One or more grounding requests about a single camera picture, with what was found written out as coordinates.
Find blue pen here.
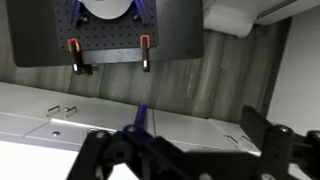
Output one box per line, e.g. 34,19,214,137
123,105,153,144

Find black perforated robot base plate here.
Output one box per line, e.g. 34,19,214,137
5,0,204,67

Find left orange black clamp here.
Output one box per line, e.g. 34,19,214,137
67,38,93,75

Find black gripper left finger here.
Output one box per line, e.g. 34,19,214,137
65,129,188,180

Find white lower cabinet unit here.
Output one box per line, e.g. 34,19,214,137
0,82,259,155

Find white upper wall cabinets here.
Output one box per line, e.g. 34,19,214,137
203,0,320,38

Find right orange black clamp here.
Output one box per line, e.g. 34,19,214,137
140,34,150,72

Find orange black clamp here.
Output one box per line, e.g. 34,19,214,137
140,34,150,72
67,38,93,75

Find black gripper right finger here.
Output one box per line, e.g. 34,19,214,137
199,105,320,180

